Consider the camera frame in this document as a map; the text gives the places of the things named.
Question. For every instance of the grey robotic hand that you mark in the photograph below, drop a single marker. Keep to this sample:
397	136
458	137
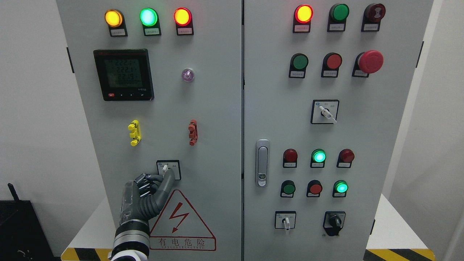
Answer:
145	196

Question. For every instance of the white rotary switch door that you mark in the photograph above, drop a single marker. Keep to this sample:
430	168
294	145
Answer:
170	164

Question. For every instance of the black silver robot forearm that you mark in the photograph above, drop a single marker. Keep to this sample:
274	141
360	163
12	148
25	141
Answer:
131	241

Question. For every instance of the yellow indicator light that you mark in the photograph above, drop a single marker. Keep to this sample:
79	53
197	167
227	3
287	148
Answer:
116	23

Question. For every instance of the red electric hazard warning sticker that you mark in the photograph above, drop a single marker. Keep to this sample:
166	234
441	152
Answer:
180	227

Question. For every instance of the yellow terminal connector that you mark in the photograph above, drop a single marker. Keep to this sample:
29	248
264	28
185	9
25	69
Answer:
135	134

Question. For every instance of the red terminal connector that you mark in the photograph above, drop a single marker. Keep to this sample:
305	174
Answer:
193	132

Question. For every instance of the grey left cabinet door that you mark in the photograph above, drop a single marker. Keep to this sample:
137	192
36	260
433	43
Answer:
211	169

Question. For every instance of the grey cabinet door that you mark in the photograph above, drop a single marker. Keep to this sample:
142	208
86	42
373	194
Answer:
278	108
211	169

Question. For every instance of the black digital power meter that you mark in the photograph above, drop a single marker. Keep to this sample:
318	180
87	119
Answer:
124	74

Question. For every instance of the black box with antenna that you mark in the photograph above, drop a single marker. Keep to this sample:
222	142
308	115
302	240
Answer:
21	235

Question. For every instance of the green push button lower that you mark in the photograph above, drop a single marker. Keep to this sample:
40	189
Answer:
287	188

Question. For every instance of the green push button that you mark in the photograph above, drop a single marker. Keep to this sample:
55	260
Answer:
287	188
337	17

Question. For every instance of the dark red indicator left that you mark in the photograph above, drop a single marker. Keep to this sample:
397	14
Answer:
290	158

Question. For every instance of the dark red indicator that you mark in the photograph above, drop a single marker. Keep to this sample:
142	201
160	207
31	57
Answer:
290	158
345	158

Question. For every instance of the red push button lower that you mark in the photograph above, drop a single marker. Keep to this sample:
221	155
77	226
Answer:
314	188

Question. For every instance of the lit green indicator middle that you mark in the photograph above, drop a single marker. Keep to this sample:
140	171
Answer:
318	158

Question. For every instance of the green indicator light top left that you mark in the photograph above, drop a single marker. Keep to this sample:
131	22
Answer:
150	22

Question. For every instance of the red indicator light top left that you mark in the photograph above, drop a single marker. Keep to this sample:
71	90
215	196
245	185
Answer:
183	21

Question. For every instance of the lit green button lower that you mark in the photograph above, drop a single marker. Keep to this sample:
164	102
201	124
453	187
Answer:
340	189

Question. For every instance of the dark red indicator right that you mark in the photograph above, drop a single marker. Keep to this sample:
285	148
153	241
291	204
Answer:
345	158

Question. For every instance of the green push button second row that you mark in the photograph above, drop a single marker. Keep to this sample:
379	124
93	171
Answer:
298	65

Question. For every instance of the grey right cabinet door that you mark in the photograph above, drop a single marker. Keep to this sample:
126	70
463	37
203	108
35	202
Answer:
278	108

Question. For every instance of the red push button second row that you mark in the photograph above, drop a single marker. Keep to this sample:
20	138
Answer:
331	63

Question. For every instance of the lit red indicator right door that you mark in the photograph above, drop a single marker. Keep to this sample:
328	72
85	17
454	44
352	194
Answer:
303	15

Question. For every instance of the white platform with hazard stripes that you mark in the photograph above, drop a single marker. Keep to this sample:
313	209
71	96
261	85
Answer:
392	239

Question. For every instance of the red emergency stop mushroom button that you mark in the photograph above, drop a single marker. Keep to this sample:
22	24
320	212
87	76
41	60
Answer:
367	63

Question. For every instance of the green push button top right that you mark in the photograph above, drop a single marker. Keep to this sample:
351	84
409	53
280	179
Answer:
337	17

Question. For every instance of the dark red buzzer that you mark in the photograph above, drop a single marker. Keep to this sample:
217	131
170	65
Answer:
373	14

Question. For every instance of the silver cabinet door handle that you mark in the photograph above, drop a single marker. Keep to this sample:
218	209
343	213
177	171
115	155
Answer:
261	162

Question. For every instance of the white rotary switch lower right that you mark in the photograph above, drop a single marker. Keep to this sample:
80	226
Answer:
285	220

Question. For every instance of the white rotary switch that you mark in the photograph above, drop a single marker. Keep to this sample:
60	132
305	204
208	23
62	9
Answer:
324	111
285	220

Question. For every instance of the black rotary knob switch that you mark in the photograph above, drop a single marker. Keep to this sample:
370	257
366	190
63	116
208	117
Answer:
333	222

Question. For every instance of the white rotary switch upper right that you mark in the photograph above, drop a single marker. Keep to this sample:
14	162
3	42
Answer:
324	111

